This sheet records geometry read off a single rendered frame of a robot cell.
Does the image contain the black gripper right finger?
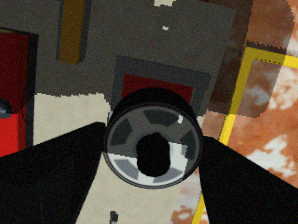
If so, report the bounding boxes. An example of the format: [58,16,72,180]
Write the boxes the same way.
[198,136,298,224]

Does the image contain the yellow rectangular outline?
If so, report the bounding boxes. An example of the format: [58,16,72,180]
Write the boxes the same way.
[192,45,298,224]

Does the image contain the black and grey wheel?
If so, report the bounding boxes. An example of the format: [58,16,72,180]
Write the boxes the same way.
[102,87,205,189]

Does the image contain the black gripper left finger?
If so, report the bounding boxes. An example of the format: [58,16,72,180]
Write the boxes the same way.
[0,121,106,224]

